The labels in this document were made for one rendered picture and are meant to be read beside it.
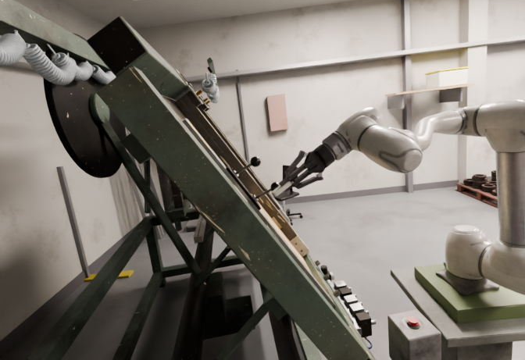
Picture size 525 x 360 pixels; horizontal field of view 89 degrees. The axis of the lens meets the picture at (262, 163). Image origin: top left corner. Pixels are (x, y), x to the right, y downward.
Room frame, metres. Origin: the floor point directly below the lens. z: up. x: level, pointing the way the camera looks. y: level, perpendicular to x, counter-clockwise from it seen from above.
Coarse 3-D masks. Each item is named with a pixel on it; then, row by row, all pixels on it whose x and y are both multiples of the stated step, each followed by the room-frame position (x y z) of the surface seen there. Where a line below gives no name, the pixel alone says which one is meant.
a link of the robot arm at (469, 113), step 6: (462, 108) 1.10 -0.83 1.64; (468, 108) 1.06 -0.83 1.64; (474, 108) 1.05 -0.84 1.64; (462, 114) 1.05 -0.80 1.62; (468, 114) 1.05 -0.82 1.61; (474, 114) 1.03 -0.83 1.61; (468, 120) 1.04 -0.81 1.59; (474, 120) 1.02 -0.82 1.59; (462, 126) 1.05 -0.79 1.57; (468, 126) 1.04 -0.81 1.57; (474, 126) 1.02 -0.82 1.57; (462, 132) 1.07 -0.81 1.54; (468, 132) 1.05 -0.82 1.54; (474, 132) 1.03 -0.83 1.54
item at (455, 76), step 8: (432, 72) 4.40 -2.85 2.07; (440, 72) 4.25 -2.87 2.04; (448, 72) 4.24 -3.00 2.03; (456, 72) 4.24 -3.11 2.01; (464, 72) 4.23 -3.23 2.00; (432, 80) 4.42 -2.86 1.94; (440, 80) 4.25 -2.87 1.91; (448, 80) 4.24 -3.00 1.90; (456, 80) 4.24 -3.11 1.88; (464, 80) 4.23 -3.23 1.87
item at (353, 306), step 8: (320, 272) 1.37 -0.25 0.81; (328, 272) 1.45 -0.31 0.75; (328, 280) 1.39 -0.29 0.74; (336, 288) 1.30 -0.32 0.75; (344, 288) 1.27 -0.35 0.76; (344, 296) 1.21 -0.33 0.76; (352, 296) 1.20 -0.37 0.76; (344, 304) 1.19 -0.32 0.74; (352, 304) 1.15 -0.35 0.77; (360, 304) 1.15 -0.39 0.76; (352, 312) 1.11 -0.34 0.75; (360, 312) 1.09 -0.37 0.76; (368, 312) 1.13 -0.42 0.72; (352, 320) 1.00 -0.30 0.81; (360, 320) 1.05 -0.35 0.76; (368, 320) 1.05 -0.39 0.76; (360, 328) 1.03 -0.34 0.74; (368, 328) 1.05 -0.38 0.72; (368, 336) 1.05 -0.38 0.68
